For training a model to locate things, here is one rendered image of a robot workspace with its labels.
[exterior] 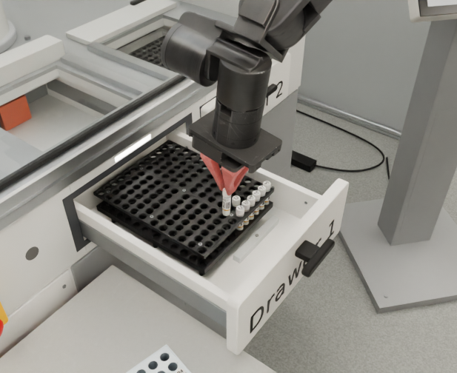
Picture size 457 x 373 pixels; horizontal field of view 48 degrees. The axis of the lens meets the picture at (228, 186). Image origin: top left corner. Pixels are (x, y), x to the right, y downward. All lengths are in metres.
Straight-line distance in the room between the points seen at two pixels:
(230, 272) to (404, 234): 1.25
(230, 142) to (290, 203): 0.27
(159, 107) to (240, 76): 0.32
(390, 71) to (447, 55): 0.94
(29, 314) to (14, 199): 0.21
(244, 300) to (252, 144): 0.19
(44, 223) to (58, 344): 0.18
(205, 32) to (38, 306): 0.50
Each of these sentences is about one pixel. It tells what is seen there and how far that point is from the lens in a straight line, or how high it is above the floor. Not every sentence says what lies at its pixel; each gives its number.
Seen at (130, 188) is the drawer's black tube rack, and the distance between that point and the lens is 0.82.
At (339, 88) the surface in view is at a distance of 2.63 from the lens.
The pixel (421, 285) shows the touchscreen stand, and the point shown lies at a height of 0.03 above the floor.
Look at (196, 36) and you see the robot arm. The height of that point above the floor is 1.18.
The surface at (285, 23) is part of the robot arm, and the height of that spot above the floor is 1.21.
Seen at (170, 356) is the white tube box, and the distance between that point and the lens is 0.74.
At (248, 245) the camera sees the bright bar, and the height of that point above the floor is 0.85.
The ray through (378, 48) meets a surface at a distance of 2.46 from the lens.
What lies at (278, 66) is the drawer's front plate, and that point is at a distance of 1.12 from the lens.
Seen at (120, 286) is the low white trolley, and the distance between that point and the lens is 0.87.
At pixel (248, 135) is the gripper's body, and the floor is 1.09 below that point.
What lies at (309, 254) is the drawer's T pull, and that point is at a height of 0.91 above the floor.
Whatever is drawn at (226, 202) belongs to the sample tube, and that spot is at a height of 0.95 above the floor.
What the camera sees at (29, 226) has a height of 0.92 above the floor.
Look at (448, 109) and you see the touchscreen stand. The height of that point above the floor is 0.62.
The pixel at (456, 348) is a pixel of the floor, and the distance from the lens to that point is 1.83.
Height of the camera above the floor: 1.43
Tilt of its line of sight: 41 degrees down
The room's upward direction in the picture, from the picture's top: straight up
